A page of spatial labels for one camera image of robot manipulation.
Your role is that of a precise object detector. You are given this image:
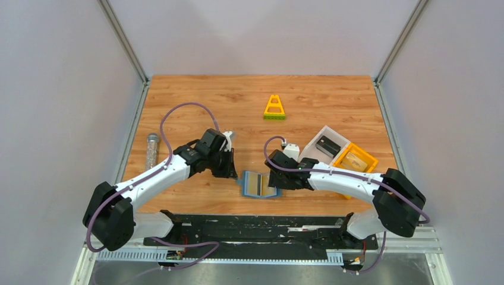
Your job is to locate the blue card holder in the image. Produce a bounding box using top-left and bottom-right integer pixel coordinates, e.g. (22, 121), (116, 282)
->
(237, 170), (282, 200)

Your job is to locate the gold credit card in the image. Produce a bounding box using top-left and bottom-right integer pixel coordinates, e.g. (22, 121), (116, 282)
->
(245, 173), (277, 198)

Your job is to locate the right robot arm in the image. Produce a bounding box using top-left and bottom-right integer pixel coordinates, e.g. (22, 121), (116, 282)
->
(264, 150), (430, 240)

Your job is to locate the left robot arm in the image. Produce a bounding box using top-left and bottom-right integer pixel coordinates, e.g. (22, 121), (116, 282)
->
(83, 128), (238, 252)

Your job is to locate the white plastic bin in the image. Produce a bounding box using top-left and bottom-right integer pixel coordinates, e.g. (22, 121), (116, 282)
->
(298, 125), (351, 165)

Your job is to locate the black box in bin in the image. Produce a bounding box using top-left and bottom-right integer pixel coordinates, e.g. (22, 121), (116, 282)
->
(316, 135), (341, 159)

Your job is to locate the clear glitter tube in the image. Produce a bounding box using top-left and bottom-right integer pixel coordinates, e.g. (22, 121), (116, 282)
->
(144, 133), (160, 171)

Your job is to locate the tan item in yellow bin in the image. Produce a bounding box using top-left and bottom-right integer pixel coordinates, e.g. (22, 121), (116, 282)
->
(341, 152), (367, 172)

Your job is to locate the yellow green toy block stand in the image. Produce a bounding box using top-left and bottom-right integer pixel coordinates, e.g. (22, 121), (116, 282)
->
(263, 94), (286, 121)

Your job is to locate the yellow plastic bin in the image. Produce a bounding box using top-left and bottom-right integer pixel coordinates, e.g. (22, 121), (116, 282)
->
(330, 142), (379, 200)

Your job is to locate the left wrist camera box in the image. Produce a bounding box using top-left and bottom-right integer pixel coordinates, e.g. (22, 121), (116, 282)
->
(221, 131), (236, 152)

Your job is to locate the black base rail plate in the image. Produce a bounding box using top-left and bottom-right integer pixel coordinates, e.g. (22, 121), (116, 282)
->
(163, 214), (378, 261)

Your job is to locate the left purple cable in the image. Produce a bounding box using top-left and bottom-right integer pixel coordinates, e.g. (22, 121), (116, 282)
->
(85, 102), (221, 254)

